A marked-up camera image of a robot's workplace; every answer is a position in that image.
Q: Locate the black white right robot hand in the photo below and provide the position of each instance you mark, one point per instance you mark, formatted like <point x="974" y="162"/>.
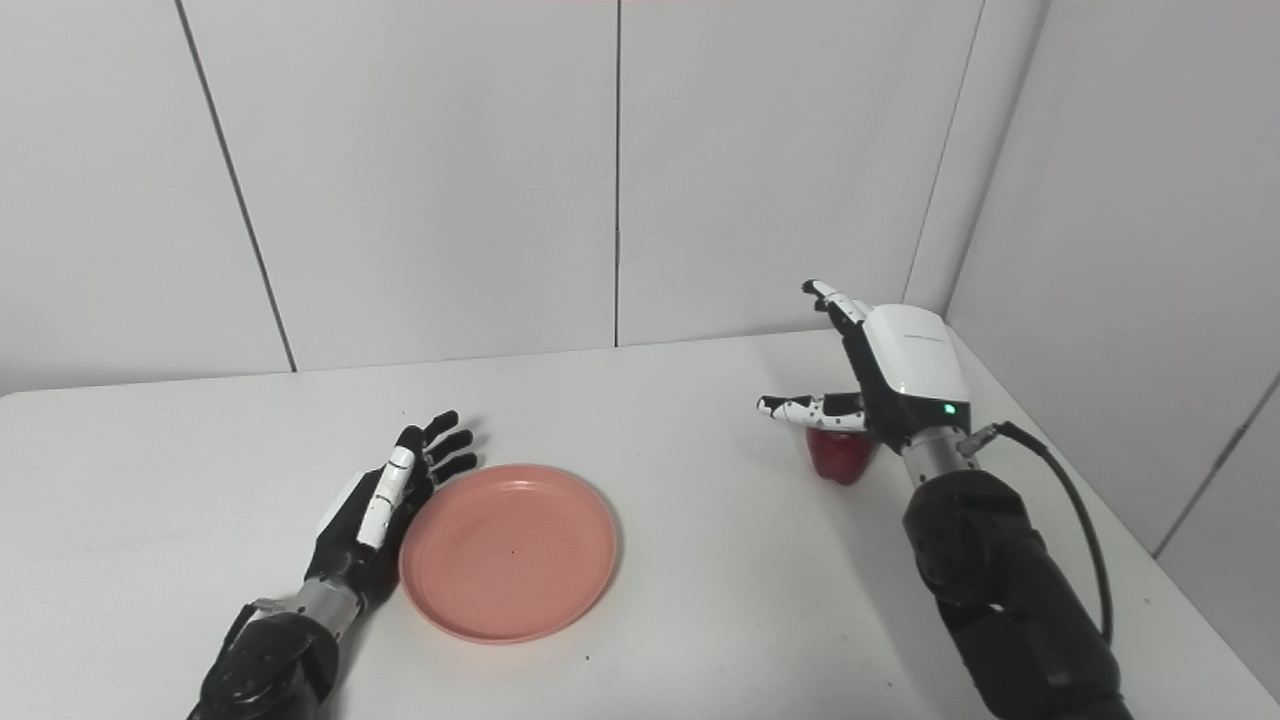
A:
<point x="905" y="370"/>

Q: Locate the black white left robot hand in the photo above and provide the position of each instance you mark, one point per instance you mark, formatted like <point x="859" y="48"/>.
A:
<point x="375" y="510"/>

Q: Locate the red apple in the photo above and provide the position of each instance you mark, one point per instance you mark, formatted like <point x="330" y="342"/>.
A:
<point x="843" y="460"/>

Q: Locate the pink plastic plate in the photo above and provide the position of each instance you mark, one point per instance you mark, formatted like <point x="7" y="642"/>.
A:
<point x="510" y="552"/>

